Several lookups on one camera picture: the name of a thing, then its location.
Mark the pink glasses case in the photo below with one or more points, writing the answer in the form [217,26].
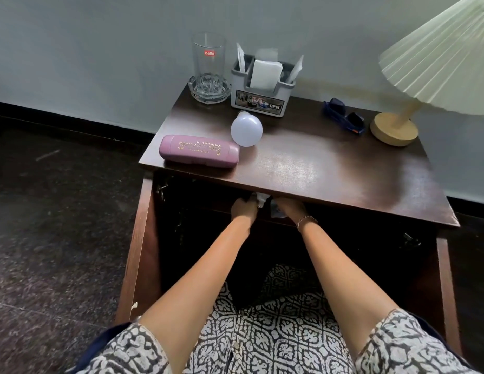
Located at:
[199,151]

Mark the clear drinking glass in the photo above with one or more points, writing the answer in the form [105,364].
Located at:
[209,58]

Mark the person's right fingers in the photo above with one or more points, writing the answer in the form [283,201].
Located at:
[280,202]

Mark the person's right hand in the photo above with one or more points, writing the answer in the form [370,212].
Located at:
[292,209]

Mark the white paper napkins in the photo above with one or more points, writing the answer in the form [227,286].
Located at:
[265,73]

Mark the person's left fingers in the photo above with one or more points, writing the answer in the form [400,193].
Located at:
[250,200]

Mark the person's right forearm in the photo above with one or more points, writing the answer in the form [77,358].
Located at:
[343,284]

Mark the dark wooden bedside cabinet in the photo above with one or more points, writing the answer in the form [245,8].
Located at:
[304,163]

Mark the white light bulb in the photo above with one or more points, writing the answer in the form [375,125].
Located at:
[246,129]

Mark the blue sunglasses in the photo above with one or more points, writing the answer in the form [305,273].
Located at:
[345,117]

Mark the person's left forearm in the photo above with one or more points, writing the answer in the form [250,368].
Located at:
[199,284]

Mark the black white patterned garment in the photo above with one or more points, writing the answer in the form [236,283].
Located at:
[281,331]

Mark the grey plastic napkin holder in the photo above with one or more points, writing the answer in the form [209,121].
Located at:
[261,99]

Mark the person's left hand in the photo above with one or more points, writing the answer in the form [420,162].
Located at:
[244,211]

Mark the clear glass ashtray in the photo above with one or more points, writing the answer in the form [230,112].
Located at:
[199,92]

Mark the white cloth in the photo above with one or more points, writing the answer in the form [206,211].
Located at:
[263,199]

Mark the white paper sachet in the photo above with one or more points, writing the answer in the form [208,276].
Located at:
[295,70]
[240,58]

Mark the pleated shade table lamp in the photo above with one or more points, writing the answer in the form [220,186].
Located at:
[444,58]

